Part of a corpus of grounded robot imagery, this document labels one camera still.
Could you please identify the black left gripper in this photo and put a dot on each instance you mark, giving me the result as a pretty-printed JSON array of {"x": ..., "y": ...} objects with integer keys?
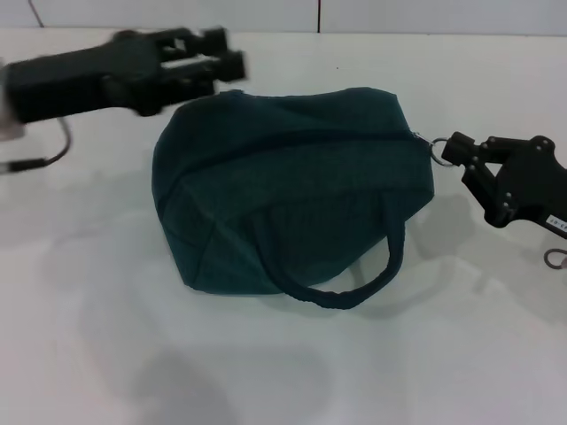
[{"x": 88, "y": 77}]

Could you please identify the dark teal insulated lunch bag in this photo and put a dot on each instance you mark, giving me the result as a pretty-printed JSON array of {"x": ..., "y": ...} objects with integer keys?
[{"x": 283, "y": 199}]

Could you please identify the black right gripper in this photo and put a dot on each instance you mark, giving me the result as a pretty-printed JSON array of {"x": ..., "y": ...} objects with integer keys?
[{"x": 531, "y": 190}]

